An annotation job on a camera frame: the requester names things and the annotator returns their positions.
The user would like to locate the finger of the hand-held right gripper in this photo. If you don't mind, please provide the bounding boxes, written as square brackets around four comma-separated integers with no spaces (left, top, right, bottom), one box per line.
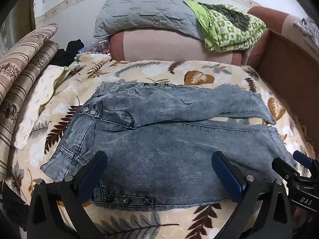
[292,150,319,171]
[272,157,301,183]

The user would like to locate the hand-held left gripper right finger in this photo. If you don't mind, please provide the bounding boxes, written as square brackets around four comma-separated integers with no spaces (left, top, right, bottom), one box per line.
[211,151,293,239]

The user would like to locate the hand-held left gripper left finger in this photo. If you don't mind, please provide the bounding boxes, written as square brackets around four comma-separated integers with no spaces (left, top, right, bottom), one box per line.
[26,151,108,239]

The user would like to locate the grey-blue denim pants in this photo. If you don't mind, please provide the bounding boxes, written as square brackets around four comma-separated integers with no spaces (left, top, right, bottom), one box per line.
[40,81,298,211]

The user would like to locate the beige leaf print blanket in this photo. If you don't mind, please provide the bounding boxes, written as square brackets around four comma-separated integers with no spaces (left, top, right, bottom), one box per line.
[5,53,317,239]

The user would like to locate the brown wooden bed board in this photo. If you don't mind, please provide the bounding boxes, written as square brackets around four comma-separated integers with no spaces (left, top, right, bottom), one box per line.
[254,28,319,155]

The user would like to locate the cream pillow with sprig print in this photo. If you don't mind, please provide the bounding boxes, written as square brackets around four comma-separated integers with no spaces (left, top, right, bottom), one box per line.
[14,65,71,151]

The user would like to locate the black cloth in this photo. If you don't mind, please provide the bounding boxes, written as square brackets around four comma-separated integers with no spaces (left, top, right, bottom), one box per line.
[51,39,85,66]

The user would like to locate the grey white patterned cloth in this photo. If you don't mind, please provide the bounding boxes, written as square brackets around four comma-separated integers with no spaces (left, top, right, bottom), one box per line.
[293,17,319,46]

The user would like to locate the striped floral brown bedding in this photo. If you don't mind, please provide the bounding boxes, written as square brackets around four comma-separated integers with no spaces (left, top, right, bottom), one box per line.
[0,24,60,180]

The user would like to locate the pink bolster cushion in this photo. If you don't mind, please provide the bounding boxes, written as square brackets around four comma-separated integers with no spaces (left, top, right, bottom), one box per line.
[110,30,243,66]

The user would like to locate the brown pink cushion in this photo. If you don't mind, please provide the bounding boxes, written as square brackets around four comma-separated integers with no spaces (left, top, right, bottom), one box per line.
[247,6,298,65]

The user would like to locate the green patterned cloth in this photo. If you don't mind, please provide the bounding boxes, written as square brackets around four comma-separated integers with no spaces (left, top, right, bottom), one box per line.
[183,0,267,53]

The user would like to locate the grey quilted blanket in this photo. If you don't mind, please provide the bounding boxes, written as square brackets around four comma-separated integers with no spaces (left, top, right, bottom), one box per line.
[93,0,207,40]

